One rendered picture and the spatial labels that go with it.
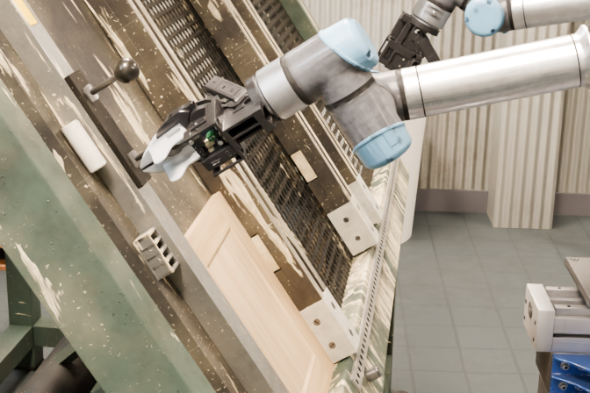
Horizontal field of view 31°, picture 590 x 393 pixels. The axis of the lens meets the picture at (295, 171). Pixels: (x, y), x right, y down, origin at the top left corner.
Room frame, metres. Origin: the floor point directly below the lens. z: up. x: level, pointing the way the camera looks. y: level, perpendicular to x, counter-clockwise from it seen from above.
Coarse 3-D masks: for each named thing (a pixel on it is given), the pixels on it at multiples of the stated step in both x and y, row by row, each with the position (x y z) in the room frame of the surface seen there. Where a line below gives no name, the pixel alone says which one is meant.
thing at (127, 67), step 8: (120, 64) 1.50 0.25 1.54; (128, 64) 1.50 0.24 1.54; (136, 64) 1.51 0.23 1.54; (120, 72) 1.50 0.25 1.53; (128, 72) 1.50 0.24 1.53; (136, 72) 1.50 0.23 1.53; (104, 80) 1.55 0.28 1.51; (112, 80) 1.53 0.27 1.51; (120, 80) 1.50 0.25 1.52; (128, 80) 1.50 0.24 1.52; (88, 88) 1.57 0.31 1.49; (96, 88) 1.56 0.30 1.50; (104, 88) 1.55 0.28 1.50; (88, 96) 1.56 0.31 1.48; (96, 96) 1.57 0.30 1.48
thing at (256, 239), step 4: (252, 236) 1.89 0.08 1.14; (256, 236) 1.89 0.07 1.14; (256, 240) 1.89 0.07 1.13; (260, 240) 1.88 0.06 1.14; (256, 244) 1.89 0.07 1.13; (260, 244) 1.88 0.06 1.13; (260, 248) 1.88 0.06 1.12; (264, 248) 1.88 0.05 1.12; (260, 252) 1.88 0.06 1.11; (264, 252) 1.88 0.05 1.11; (268, 252) 1.88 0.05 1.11; (264, 256) 1.88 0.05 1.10; (268, 256) 1.88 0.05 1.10; (268, 260) 1.88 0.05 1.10; (272, 260) 1.88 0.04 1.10; (268, 264) 1.88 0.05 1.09; (272, 264) 1.88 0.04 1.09; (276, 264) 1.88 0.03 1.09; (272, 268) 1.88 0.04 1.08; (276, 268) 1.88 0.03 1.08
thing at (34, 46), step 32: (0, 0) 1.57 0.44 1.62; (32, 32) 1.56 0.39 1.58; (32, 64) 1.56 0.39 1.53; (64, 64) 1.59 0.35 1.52; (64, 96) 1.55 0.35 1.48; (96, 128) 1.55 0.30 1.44; (128, 192) 1.54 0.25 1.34; (160, 224) 1.54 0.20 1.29; (192, 256) 1.56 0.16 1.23; (192, 288) 1.53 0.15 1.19; (224, 320) 1.52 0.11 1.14; (224, 352) 1.52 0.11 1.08; (256, 352) 1.55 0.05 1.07; (256, 384) 1.52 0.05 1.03
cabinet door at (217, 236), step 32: (192, 224) 1.73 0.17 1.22; (224, 224) 1.81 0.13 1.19; (224, 256) 1.73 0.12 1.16; (256, 256) 1.85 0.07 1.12; (224, 288) 1.65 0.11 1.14; (256, 288) 1.77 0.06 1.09; (256, 320) 1.68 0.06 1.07; (288, 320) 1.80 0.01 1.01; (288, 352) 1.72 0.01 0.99; (320, 352) 1.84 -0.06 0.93; (288, 384) 1.63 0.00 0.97; (320, 384) 1.75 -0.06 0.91
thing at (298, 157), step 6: (294, 156) 2.48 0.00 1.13; (300, 156) 2.48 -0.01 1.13; (300, 162) 2.48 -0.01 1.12; (306, 162) 2.48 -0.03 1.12; (300, 168) 2.48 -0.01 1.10; (306, 168) 2.48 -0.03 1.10; (312, 168) 2.47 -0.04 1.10; (306, 174) 2.47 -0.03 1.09; (312, 174) 2.47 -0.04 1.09; (306, 180) 2.47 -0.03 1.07; (312, 180) 2.48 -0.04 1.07
